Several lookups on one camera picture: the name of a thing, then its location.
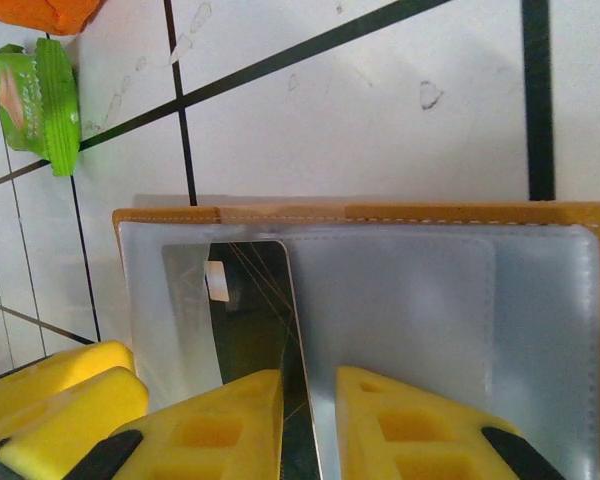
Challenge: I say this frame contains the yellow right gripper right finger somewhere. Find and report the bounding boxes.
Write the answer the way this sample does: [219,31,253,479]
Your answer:
[333,364,567,480]

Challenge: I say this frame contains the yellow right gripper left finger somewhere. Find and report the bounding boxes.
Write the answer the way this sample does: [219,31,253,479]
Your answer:
[67,368,285,480]

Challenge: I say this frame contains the black credit card gold lines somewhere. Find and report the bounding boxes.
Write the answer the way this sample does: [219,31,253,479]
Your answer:
[160,239,327,480]

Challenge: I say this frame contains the yellow leather card holder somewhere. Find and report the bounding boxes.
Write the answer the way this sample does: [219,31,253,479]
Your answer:
[112,199,600,480]

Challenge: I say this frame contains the green snack packet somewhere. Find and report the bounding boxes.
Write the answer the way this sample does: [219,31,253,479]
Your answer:
[0,38,81,177]

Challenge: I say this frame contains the orange toy fruit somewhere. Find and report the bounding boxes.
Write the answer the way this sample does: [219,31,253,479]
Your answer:
[0,0,106,37]

